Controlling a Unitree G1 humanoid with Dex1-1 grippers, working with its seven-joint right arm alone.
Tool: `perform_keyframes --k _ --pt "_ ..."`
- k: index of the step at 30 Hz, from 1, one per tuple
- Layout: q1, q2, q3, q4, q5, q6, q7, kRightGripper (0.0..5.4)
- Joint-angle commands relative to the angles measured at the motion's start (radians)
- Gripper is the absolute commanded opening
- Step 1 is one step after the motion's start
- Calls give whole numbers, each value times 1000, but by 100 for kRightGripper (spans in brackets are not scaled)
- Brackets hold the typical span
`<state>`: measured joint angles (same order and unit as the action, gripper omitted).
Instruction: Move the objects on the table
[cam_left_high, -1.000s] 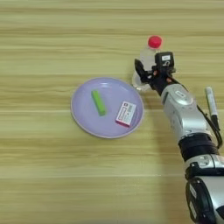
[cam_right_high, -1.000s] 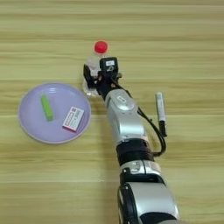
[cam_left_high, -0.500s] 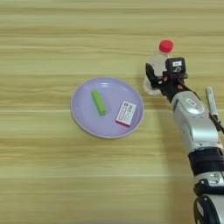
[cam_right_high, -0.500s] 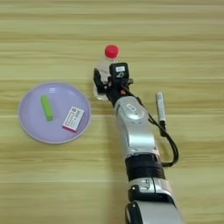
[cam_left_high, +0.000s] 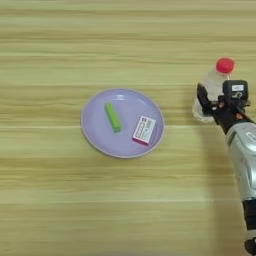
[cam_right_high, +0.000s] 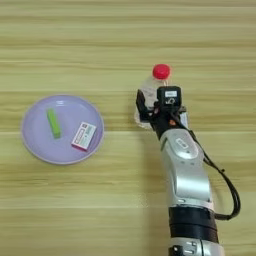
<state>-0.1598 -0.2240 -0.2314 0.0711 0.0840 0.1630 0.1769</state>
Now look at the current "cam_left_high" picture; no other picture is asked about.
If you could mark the purple round plate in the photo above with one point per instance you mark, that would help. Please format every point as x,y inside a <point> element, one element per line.
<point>100,133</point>

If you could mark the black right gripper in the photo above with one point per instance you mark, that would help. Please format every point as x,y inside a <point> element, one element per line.
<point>230,116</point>

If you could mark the small white pink box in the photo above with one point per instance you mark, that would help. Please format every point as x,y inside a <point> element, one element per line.
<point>144,130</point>

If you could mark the clear bottle red cap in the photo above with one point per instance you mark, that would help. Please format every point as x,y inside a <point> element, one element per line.
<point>215,83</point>

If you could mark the green rectangular block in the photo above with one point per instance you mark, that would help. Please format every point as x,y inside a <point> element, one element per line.
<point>112,116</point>

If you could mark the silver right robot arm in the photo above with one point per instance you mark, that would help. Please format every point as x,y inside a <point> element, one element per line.
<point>245,156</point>

